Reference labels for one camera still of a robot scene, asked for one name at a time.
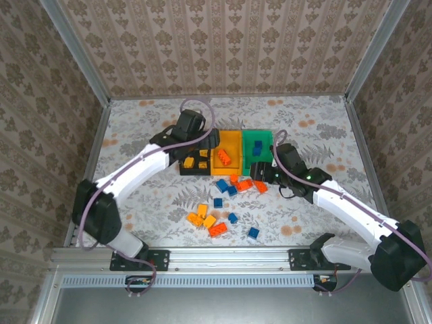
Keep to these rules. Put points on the yellow lego brick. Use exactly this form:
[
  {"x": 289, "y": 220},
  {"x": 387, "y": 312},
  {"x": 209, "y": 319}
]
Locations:
[
  {"x": 202, "y": 210},
  {"x": 195, "y": 219},
  {"x": 188, "y": 163},
  {"x": 202, "y": 165},
  {"x": 203, "y": 152},
  {"x": 209, "y": 221}
]

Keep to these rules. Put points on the blue lego brick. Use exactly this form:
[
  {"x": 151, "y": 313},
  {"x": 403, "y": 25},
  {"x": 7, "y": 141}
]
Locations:
[
  {"x": 257, "y": 151},
  {"x": 218, "y": 202},
  {"x": 222, "y": 185},
  {"x": 232, "y": 190},
  {"x": 258, "y": 144},
  {"x": 253, "y": 233},
  {"x": 232, "y": 217}
]

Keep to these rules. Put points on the long orange lego brick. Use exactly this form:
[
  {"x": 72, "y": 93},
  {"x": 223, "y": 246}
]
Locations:
[
  {"x": 260, "y": 186},
  {"x": 217, "y": 229},
  {"x": 223, "y": 157},
  {"x": 244, "y": 185}
]

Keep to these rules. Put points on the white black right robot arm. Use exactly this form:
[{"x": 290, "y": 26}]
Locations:
[{"x": 354, "y": 209}]

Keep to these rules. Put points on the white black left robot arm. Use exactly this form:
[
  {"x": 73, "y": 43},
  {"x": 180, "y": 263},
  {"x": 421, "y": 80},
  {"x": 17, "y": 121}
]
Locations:
[{"x": 135, "y": 172}]

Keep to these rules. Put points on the black plastic bin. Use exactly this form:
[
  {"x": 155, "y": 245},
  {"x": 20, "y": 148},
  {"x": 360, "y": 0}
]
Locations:
[{"x": 194, "y": 171}]

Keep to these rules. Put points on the small orange lego brick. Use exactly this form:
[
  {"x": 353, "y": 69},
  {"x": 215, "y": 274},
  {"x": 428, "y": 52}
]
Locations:
[{"x": 234, "y": 177}]

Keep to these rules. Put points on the green plastic bin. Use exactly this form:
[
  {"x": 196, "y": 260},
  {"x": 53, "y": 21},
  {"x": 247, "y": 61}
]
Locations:
[{"x": 249, "y": 141}]

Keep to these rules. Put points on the yellow plastic bin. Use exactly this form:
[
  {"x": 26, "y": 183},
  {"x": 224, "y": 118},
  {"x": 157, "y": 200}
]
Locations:
[{"x": 233, "y": 141}]

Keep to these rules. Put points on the floral patterned table cover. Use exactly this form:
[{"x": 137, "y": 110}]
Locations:
[{"x": 303, "y": 216}]

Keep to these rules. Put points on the aluminium side rail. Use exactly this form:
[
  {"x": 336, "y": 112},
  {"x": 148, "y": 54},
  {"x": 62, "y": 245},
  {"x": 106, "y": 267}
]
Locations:
[
  {"x": 364, "y": 152},
  {"x": 98, "y": 141}
]

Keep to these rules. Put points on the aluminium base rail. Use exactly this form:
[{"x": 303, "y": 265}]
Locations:
[{"x": 229, "y": 258}]

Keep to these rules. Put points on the aluminium frame post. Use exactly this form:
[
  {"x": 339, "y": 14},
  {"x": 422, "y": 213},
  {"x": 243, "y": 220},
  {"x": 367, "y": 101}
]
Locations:
[
  {"x": 374, "y": 50},
  {"x": 77, "y": 50}
]

